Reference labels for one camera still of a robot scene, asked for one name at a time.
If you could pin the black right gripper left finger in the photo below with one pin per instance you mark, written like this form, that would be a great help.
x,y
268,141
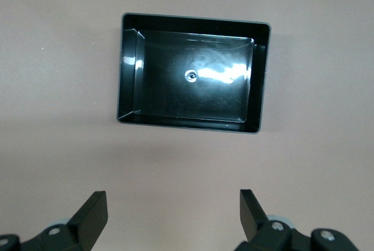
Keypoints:
x,y
87,221

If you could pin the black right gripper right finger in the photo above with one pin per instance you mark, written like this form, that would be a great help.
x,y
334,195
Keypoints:
x,y
254,221

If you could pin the brown table mat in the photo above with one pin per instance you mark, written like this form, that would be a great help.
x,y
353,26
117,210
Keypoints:
x,y
58,116

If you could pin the black plastic box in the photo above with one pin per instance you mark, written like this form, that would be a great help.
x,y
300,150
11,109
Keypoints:
x,y
190,102

